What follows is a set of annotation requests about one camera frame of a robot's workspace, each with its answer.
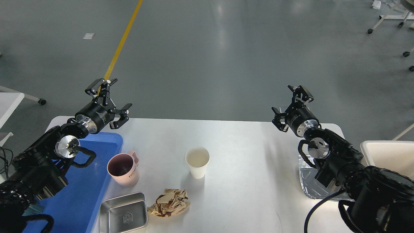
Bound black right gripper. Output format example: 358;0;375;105
271;85;320;138

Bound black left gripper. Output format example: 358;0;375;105
75;78;133;134

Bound pink ribbed mug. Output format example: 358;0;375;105
107;151;139;187

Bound square stainless steel tin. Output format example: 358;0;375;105
99;192;148;233

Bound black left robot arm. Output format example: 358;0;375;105
0;79;132;233

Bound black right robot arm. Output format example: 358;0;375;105
272;85;414;233

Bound white paper scrap on floor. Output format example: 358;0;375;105
83;33;95;40

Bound aluminium foil tray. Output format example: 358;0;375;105
298;155;341;199

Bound white side table left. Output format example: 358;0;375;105
0;86;47;127

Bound white paper cup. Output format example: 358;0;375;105
185;147;210;179

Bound blue plastic tray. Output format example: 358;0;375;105
25;132;123;233

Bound white plastic bin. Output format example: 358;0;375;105
360;140;414;180

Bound crumpled brown paper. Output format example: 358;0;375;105
147;188;191;217

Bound black chair caster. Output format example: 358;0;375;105
402;47;414;72

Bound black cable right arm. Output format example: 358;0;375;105
304;189;346;233

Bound black cables at left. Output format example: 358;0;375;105
0;146;14;180

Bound white wheeled cart frame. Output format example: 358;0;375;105
367;0;414;34

